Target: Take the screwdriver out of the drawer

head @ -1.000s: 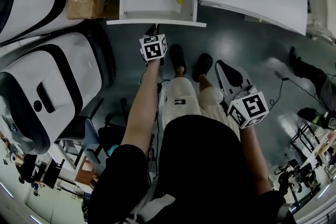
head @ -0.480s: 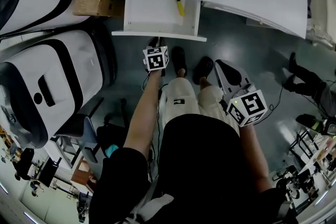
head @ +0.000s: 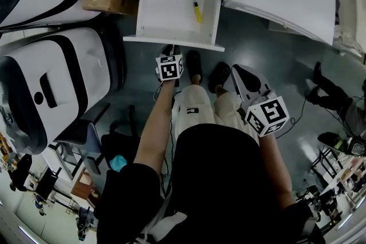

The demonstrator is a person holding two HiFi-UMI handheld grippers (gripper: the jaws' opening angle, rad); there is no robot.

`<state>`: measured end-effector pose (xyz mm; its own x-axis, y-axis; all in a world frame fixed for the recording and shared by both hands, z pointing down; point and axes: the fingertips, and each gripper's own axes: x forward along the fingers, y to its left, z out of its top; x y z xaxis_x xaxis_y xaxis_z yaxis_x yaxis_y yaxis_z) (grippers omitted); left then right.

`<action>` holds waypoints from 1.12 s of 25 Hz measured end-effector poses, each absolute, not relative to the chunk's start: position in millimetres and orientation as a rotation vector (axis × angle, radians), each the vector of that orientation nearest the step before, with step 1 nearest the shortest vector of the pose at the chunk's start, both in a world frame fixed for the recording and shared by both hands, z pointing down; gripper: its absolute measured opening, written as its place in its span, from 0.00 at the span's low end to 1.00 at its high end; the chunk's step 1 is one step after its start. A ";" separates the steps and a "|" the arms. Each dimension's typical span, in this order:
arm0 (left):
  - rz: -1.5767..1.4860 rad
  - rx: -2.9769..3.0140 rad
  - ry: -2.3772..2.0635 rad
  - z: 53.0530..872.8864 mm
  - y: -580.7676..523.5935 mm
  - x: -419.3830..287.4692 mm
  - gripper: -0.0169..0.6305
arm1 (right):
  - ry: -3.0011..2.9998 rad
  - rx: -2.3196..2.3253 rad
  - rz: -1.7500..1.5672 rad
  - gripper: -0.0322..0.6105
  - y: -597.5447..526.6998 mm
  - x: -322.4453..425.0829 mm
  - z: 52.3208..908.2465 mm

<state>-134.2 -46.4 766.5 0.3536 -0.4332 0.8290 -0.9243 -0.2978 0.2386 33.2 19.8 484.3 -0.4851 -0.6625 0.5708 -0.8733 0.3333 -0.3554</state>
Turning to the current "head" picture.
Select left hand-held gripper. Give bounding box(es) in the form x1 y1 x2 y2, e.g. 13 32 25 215
155 43 186 87

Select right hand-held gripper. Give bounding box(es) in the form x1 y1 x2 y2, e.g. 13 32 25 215
230 64 290 138

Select white drawer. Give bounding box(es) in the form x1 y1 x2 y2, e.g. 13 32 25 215
122 0 226 53

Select yellow screwdriver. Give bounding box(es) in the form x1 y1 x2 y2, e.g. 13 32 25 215
193 0 203 25

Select person's right forearm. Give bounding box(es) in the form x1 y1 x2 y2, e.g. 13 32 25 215
258 130 297 209

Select person's left forearm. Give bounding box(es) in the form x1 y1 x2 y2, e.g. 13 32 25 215
133 79 178 174

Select person's left black shoe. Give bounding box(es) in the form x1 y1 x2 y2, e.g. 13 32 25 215
185 50 204 85

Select person's black shoe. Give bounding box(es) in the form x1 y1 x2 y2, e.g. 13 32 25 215
185 50 204 85
208 62 232 94

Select person's beige trousers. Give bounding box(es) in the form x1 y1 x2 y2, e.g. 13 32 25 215
173 83 260 141

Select person's right black shoe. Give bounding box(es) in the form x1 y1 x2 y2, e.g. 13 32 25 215
208 62 232 94

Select black chair with green trim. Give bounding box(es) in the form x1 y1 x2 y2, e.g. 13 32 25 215
317 131 366 156

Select person's black shirt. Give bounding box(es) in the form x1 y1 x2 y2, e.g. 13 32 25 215
93 122 327 244

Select black office chair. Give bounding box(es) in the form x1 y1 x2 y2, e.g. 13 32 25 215
101 105 141 173

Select white table with black legs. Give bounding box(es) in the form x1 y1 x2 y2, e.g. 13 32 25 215
309 148 366 198

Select teal cloth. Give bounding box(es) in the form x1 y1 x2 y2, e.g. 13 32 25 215
109 153 129 173

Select grey blue chair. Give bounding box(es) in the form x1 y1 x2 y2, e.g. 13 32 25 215
53 102 112 175

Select white foam packing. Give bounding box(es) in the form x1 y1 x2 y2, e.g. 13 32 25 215
332 0 366 58

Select brown wooden cabinet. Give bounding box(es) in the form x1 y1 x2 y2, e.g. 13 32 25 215
70 167 101 210

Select black cable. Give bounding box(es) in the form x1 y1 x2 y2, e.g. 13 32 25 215
153 83 177 158
274 97 307 139

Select white cloth strap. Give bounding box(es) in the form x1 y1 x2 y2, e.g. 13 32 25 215
139 210 188 244

